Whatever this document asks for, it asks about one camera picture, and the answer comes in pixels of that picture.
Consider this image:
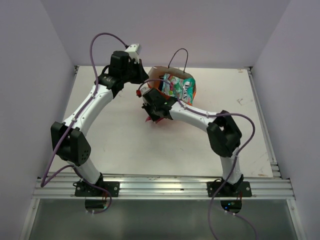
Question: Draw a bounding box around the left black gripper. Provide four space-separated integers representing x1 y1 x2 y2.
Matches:
121 58 149 84

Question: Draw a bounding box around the small pink snack packet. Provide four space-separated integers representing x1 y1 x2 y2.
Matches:
145 116 164 124

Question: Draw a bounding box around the orange paper bag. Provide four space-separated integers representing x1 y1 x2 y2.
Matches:
147 48 197 106

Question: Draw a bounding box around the green Fox's candy bag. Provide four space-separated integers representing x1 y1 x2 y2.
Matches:
158 73 196 105

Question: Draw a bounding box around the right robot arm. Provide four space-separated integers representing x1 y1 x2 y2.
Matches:
137 87 244 197

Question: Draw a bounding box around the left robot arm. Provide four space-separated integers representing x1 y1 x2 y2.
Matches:
51 44 148 197

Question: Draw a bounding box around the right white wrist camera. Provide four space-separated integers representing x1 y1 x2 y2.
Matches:
136 86 150 98

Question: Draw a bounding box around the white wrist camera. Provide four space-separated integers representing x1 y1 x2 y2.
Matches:
125 43 142 64
136 86 150 98

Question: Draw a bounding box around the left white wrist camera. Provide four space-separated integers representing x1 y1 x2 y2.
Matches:
125 43 142 64

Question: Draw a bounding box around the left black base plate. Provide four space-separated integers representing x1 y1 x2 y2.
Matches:
72 181 120 197

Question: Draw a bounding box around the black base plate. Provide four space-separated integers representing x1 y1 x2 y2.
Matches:
72 181 120 197
206 178 253 198

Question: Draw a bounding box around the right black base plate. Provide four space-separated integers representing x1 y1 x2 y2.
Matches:
206 178 253 198

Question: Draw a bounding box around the aluminium rail frame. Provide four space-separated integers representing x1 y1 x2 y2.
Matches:
32 173 295 200

